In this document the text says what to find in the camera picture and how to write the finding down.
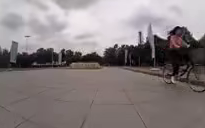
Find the grass strip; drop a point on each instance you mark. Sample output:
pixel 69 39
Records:
pixel 140 67

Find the wide white banner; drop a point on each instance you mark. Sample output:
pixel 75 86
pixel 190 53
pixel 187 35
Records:
pixel 14 51

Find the person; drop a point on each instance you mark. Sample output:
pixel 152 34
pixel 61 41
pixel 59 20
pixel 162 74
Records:
pixel 175 41

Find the bicycle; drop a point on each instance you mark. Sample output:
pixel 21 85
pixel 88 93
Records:
pixel 188 64

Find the dark tower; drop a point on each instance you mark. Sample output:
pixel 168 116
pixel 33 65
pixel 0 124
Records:
pixel 140 37

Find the tall white feather flag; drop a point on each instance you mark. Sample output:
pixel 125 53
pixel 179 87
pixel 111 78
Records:
pixel 151 40

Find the pale side path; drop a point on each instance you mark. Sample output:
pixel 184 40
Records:
pixel 156 71

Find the floodlight pole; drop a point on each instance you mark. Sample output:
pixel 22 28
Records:
pixel 27 36

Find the grey paved slab plaza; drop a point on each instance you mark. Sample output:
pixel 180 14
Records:
pixel 100 96

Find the small white banner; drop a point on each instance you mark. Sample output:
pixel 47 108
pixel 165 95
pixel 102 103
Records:
pixel 125 56
pixel 60 58

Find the dark kerb strip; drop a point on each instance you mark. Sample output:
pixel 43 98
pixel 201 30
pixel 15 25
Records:
pixel 150 73

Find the row of trees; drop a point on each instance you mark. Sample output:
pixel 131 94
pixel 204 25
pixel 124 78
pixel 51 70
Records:
pixel 40 56
pixel 116 55

